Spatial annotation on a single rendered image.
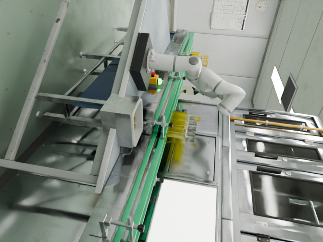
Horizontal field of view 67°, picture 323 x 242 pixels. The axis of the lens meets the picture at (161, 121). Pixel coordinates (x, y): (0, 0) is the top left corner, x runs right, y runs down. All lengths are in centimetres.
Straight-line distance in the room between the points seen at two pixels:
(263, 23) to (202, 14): 162
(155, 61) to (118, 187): 73
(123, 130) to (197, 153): 60
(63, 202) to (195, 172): 77
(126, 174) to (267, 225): 77
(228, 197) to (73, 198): 86
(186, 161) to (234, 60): 626
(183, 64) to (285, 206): 98
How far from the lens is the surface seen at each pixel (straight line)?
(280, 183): 170
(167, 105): 160
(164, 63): 144
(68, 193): 153
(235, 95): 139
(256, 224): 144
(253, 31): 744
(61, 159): 173
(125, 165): 131
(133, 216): 115
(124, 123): 122
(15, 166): 151
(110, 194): 121
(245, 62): 772
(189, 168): 155
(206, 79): 139
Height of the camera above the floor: 116
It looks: 9 degrees down
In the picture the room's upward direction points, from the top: 98 degrees clockwise
